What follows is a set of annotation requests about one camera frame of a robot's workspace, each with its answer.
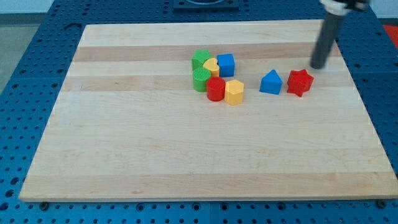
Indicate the light wooden board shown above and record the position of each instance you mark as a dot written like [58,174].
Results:
[127,125]

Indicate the robot arm end white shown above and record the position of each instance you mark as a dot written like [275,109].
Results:
[342,7]

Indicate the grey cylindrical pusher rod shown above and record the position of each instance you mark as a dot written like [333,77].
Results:
[329,31]

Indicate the yellow heart block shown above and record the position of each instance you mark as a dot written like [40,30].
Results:
[212,65]

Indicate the green cylinder block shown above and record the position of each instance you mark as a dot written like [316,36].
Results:
[200,78]

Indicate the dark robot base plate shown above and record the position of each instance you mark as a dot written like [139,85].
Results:
[204,5]

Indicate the yellow hexagon block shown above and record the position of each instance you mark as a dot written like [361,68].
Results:
[234,91]

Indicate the red cylinder block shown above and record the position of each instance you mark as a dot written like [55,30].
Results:
[215,87]

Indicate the blue triangular prism block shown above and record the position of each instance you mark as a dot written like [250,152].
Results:
[271,83]

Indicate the green star block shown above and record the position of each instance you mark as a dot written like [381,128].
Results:
[199,58]

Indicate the blue cube block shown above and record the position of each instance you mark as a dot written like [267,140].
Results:
[226,64]

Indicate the red star block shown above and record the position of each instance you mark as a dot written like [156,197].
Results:
[299,82]

